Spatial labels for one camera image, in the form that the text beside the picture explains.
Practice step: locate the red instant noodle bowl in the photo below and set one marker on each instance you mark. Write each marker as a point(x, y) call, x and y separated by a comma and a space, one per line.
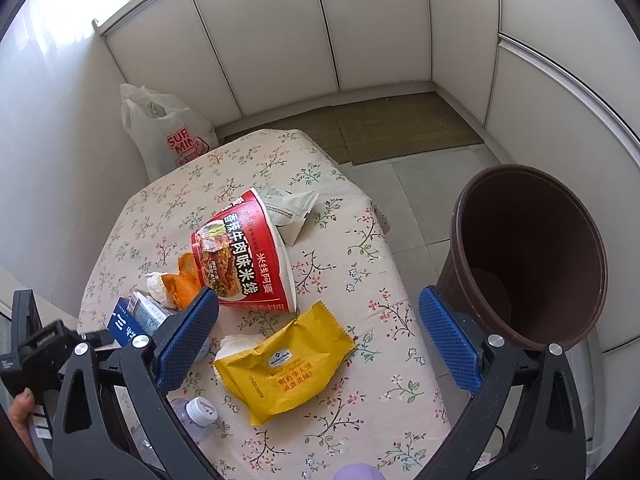
point(250, 260)

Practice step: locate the white tissue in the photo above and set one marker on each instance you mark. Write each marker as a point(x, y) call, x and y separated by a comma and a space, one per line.
point(235, 345)
point(157, 285)

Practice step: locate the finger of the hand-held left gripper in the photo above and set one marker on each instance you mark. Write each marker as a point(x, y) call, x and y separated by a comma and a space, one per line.
point(97, 337)

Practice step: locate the purple object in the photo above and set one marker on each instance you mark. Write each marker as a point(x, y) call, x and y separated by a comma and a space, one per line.
point(356, 472)

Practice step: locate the brown woven floor mat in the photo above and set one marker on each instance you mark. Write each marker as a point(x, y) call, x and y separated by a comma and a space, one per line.
point(300, 130)
point(410, 125)

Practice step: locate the white plastic shopping bag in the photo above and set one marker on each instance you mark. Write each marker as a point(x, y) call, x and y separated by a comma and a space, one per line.
point(150, 130)

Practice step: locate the orange peel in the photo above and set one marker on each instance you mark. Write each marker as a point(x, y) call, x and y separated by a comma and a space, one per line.
point(189, 285)

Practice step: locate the white grey wrapper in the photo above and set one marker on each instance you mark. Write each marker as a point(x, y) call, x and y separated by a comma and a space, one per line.
point(290, 210)

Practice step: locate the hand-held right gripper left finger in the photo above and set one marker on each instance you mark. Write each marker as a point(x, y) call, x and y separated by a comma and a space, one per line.
point(185, 342)

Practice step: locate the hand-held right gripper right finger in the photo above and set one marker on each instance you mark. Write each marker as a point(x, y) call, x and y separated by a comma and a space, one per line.
point(447, 340)

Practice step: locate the blue white carton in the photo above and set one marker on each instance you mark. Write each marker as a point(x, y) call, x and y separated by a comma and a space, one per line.
point(131, 321)

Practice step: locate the yellow snack packet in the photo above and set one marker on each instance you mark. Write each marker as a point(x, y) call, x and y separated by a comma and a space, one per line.
point(285, 365)

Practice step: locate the clear plastic water bottle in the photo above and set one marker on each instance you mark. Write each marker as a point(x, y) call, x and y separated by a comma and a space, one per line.
point(200, 410)

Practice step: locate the floral tablecloth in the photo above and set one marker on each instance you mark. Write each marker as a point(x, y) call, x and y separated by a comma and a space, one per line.
point(150, 220)

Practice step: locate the brown plastic trash bin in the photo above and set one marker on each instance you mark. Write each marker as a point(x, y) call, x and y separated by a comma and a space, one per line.
point(525, 260)

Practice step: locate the person's left hand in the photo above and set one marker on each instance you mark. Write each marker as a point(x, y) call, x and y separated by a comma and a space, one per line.
point(21, 410)

